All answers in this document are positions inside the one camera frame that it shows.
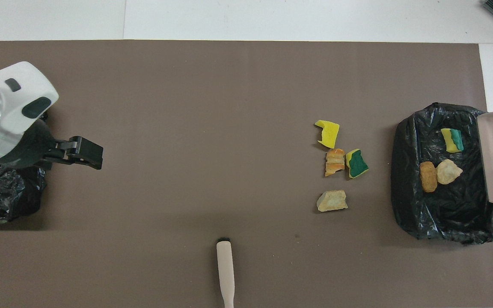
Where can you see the orange striped croissant piece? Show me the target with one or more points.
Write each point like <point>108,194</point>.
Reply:
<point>448,172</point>
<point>335,162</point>

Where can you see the beige hand brush black bristles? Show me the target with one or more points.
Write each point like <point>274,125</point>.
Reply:
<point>225,269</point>

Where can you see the notched yellow sponge piece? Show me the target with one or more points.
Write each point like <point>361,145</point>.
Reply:
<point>330,134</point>

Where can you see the black bag lined bin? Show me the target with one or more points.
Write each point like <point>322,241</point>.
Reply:
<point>452,214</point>

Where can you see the pale torn bread chunk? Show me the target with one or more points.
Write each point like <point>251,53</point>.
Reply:
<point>332,201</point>

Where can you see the brown table mat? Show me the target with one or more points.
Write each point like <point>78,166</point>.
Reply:
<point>246,77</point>

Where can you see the yellow sponge wedge green backing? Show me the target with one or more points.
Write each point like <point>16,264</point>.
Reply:
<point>451,141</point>

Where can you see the green yellow sponge piece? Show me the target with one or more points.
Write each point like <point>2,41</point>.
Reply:
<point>357,164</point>

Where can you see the black bin with pink scrap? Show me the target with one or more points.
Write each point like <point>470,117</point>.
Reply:
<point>2,192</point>

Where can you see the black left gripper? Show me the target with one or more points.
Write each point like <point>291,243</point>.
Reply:
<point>34,147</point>

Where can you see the brown bread roll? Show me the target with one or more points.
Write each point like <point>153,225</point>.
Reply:
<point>428,176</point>

